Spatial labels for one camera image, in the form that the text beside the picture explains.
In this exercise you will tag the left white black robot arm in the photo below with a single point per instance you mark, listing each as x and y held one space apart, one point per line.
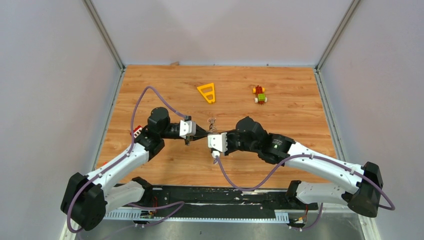
88 198

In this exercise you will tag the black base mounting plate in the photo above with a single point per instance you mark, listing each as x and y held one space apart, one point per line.
217 202

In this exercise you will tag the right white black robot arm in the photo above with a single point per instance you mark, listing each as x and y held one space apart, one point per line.
359 187

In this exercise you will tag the red white toy block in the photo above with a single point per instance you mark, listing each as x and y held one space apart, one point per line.
136 131

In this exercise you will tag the red green toy block figure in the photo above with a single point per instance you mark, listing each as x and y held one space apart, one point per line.
260 97

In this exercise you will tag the yellow triangular plastic piece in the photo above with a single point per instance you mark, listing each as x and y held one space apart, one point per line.
208 92

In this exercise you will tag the white slotted cable duct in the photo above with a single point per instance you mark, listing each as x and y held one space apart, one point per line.
132 214

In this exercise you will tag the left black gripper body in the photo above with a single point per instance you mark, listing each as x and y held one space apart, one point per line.
188 139

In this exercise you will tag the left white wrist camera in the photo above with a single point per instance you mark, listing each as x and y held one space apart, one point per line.
187 127

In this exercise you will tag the metal keyring with keys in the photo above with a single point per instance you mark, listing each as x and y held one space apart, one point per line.
212 125

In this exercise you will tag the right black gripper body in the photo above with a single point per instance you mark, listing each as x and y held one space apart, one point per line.
234 143

